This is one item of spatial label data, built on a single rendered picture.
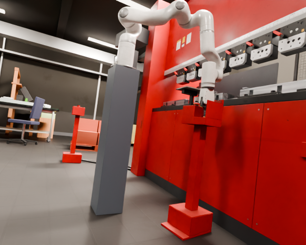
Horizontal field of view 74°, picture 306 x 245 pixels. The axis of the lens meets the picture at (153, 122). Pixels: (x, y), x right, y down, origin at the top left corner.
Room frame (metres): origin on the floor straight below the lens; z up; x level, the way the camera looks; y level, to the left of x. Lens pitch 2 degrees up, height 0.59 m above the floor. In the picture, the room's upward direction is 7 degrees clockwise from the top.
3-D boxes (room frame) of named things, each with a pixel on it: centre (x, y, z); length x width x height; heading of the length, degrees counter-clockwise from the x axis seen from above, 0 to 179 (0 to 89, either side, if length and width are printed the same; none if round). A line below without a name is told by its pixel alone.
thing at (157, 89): (2.85, -0.21, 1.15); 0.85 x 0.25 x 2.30; 115
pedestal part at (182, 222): (1.30, -0.29, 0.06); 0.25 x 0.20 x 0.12; 126
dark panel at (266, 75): (2.32, -0.83, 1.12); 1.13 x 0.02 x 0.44; 25
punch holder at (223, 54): (1.73, -0.54, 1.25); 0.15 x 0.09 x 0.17; 25
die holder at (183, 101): (2.39, -0.23, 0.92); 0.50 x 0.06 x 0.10; 25
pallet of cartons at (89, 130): (4.68, 1.25, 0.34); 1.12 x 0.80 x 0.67; 117
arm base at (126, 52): (1.45, 0.26, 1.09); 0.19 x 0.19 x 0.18
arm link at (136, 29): (1.48, 0.25, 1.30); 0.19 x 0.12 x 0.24; 161
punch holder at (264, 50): (1.37, -0.71, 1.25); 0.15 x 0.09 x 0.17; 25
